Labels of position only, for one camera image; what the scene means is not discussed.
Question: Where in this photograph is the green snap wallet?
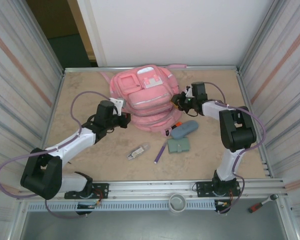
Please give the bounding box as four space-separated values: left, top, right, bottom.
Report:
166 138 191 154

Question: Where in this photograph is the orange black highlighter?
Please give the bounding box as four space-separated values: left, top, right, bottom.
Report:
164 121 183 137

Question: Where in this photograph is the grey-blue glasses case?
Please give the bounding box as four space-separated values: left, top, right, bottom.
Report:
170 120 199 140

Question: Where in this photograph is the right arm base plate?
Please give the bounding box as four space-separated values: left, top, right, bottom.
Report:
195 181 241 198

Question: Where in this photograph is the pink backpack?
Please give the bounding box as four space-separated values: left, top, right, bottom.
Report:
99 63 188 133

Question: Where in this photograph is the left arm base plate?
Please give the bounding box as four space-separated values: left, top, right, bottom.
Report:
64 182 110 200

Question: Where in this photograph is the slotted cable duct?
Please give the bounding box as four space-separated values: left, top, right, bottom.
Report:
26 201 217 212

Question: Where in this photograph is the red black ratchet wrench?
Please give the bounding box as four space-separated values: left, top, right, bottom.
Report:
248 194 279 214

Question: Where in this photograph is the purple pen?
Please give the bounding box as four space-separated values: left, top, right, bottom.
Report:
153 144 167 165

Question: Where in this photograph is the aluminium table frame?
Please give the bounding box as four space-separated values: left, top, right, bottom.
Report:
17 65 291 204

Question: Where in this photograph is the small wired circuit board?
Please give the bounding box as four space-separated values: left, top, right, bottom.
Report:
214 199 232 210
76 201 102 210

